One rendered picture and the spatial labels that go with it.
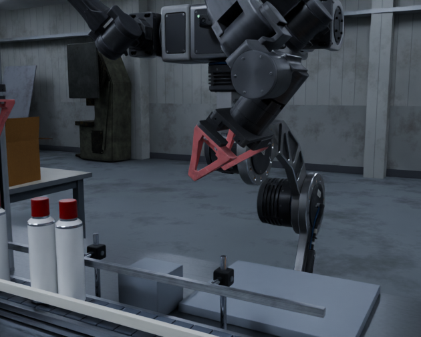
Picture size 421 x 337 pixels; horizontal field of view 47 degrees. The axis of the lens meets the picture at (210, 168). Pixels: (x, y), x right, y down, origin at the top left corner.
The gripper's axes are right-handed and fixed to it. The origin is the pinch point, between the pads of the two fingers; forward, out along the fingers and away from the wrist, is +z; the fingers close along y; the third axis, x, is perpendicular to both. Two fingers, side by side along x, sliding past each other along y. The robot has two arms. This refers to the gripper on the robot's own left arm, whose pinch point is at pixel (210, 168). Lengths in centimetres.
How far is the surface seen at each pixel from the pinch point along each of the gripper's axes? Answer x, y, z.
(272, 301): 20.1, -5.3, 11.6
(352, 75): -114, -731, 59
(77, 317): -2.4, 1.3, 39.9
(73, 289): -7.2, -1.5, 39.0
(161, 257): -8, -45, 52
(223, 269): 10.3, -11.1, 17.8
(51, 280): -12.0, -1.5, 42.0
